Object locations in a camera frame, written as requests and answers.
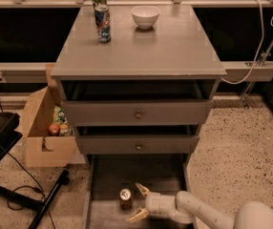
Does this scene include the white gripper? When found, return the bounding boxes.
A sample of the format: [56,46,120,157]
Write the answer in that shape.
[127,182,177,223]

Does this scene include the cardboard box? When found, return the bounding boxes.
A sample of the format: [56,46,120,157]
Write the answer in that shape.
[21,64,76,167]

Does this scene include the blue patterned tall can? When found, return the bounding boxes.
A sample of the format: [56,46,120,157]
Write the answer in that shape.
[94,4,111,43]

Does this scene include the black floor cable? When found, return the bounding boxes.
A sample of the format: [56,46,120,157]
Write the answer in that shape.
[0,143,57,229]

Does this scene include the grey top drawer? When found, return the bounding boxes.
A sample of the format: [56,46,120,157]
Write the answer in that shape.
[61,79,215,127]

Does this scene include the red apple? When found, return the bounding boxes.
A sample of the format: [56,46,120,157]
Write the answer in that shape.
[48,123,60,136]

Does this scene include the grey middle drawer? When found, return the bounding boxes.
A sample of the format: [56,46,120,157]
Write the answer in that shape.
[76,125,200,155]

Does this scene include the white ceramic bowl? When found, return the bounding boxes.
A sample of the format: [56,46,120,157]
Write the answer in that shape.
[131,6,159,29]

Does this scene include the grey bottom drawer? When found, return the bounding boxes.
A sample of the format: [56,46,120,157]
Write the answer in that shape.
[82,154,196,229]

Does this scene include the orange soda can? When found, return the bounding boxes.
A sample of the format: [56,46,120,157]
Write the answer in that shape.
[119,188,133,210]

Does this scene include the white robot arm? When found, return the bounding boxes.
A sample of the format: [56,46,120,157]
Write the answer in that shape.
[128,183,273,229]

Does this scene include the black stand with tray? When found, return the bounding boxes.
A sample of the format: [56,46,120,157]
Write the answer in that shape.
[0,112,69,229]

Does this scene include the grey drawer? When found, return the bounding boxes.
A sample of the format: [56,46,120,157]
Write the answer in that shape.
[82,154,196,229]
[61,79,215,127]
[76,125,200,155]

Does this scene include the green snack bag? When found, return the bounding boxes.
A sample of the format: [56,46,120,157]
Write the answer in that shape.
[52,106,67,125]

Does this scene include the grey drawer cabinet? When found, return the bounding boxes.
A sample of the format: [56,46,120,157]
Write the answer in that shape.
[51,4,228,161]

